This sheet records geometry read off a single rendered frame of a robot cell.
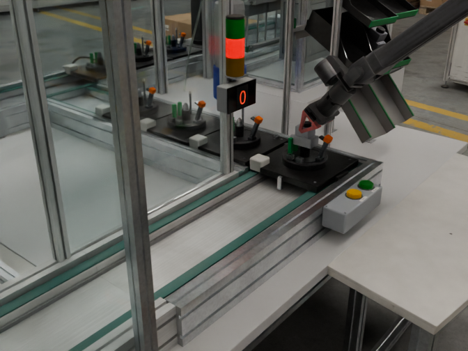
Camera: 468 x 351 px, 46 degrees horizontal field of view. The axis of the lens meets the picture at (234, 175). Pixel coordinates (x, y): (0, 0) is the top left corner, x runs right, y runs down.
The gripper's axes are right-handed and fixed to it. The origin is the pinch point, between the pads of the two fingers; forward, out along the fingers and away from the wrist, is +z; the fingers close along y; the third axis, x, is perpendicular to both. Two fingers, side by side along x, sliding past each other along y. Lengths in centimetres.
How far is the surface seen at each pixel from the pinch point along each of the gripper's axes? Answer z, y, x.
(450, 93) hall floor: 137, -410, 3
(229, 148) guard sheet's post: 11.6, 19.2, -8.0
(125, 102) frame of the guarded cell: -40, 84, -5
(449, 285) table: -16, 17, 55
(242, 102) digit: -2.6, 19.0, -13.9
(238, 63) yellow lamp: -10.9, 20.0, -21.3
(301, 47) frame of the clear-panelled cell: 36, -86, -44
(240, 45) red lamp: -14.6, 19.4, -23.9
